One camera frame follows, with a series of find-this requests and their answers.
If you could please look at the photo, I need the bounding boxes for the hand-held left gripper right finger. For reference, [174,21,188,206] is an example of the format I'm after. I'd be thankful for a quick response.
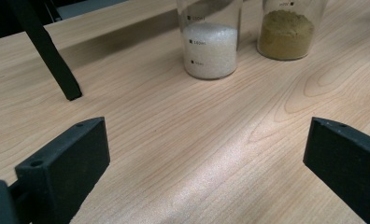
[303,117,370,224]

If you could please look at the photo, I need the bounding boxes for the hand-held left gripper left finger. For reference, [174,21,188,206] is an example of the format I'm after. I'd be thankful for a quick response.
[14,117,111,224]

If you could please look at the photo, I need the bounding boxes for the glass beaker with olive powder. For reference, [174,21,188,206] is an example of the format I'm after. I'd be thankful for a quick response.
[256,0,329,62]

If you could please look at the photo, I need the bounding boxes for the glass beaker with white granules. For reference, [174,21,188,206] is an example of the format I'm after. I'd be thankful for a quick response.
[176,0,244,81]

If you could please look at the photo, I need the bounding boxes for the olive-brown powder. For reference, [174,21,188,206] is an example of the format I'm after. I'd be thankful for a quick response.
[257,9,316,61]

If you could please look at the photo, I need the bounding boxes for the white granules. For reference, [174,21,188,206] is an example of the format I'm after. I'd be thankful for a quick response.
[182,21,239,79]

